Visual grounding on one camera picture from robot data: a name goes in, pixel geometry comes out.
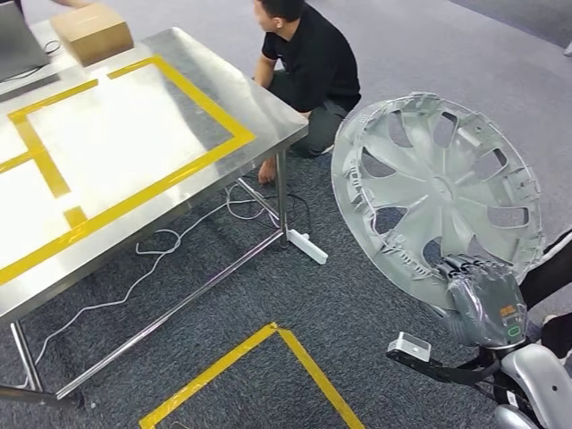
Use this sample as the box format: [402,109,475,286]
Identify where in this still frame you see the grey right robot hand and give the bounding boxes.
[435,254,529,350]

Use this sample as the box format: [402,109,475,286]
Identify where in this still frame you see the silver plastic wheel hubcap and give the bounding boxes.
[331,91,546,313]

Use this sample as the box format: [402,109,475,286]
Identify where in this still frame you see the stainless steel workbench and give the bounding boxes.
[0,21,310,409]

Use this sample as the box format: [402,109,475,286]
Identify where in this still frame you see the yellow tape on workbench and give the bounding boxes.
[0,54,257,289]

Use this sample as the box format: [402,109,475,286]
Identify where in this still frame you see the person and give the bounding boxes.
[252,0,362,186]
[519,227,572,364]

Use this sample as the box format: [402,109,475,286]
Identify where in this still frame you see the white power strip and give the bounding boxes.
[287,229,329,265]

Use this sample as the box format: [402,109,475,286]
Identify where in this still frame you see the brown cardboard box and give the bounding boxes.
[50,3,135,67]

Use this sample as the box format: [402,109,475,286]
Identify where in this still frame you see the grey laptop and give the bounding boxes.
[0,0,51,84]

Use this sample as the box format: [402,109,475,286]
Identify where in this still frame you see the white power cable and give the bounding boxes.
[33,183,287,368]

